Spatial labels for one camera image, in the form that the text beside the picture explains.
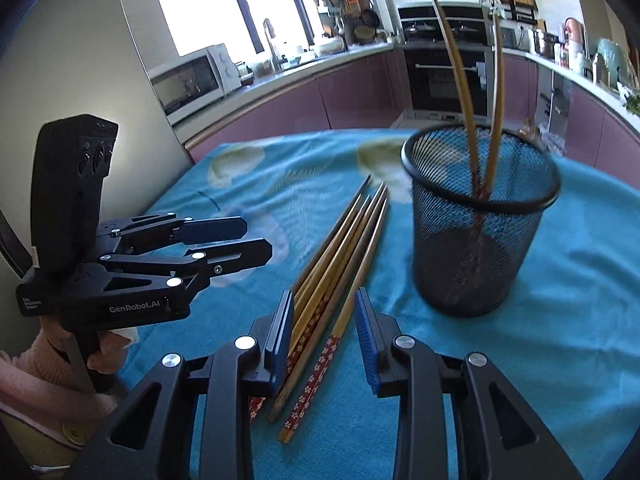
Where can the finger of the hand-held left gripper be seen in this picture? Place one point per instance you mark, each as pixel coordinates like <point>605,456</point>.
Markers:
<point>215,229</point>
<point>235,255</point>

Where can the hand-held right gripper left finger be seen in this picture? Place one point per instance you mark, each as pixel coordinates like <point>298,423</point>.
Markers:
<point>280,332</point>

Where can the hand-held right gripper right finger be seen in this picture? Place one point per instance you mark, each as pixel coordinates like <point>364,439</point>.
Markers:
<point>367,342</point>

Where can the wooden chopstick red patterned end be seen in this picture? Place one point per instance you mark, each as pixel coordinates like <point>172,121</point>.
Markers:
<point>350,234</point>
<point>498,85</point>
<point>310,390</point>
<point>300,362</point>

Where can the bundle of wooden chopsticks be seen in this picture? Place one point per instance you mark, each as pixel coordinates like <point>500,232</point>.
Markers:
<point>345,255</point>

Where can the dark brown chopstick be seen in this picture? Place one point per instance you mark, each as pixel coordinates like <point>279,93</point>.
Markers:
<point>340,220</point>

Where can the black mesh holder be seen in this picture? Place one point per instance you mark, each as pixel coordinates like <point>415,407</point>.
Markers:
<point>515,245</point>

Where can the person's left forearm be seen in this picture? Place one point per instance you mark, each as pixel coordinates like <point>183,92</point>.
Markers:
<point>45,380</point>

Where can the person's left hand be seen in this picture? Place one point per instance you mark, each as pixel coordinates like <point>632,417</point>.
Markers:
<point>107,355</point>

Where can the purple lower kitchen cabinets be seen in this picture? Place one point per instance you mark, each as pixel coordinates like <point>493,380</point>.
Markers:
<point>300,105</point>
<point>590,125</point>

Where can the white microwave oven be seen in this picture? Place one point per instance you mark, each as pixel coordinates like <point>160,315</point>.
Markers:
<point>220,65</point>

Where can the metal sink faucet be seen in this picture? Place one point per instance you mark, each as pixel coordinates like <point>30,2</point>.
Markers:
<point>270,35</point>

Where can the blue floral tablecloth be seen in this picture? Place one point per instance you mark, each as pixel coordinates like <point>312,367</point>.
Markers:
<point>575,340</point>

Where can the white bowl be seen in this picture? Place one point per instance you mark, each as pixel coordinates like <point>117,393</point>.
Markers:
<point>327,46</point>

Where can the kitchen window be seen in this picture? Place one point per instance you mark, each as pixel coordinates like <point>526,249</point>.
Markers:
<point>200,0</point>

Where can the person's beige clothing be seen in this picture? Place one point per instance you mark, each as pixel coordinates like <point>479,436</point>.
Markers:
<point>35,440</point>

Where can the woven bamboo basket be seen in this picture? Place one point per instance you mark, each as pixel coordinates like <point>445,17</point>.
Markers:
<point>364,34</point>

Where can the black frying pan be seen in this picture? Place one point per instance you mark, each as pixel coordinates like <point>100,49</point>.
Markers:
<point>371,19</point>

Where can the black built-in oven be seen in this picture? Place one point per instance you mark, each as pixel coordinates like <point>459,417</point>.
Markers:
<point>435,85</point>

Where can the yellow cooking oil bottle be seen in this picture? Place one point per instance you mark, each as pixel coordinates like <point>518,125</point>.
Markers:
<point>527,131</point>

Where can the clear plastic bag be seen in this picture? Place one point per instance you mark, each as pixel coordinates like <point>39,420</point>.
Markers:
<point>552,142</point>

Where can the lidded wok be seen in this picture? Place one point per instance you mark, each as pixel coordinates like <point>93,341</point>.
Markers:
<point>420,27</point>

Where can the silver countertop appliance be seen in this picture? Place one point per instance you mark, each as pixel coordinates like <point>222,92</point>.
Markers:
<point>510,37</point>

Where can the stainless steel pot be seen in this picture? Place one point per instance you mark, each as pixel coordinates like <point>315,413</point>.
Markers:
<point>542,42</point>

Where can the green leafy vegetables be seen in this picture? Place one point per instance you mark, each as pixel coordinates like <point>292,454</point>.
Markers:
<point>634,105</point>

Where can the mint green appliance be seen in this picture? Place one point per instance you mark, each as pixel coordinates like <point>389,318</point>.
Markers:
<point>610,57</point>

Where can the pink kettle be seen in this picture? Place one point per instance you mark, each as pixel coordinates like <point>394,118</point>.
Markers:
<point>574,30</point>

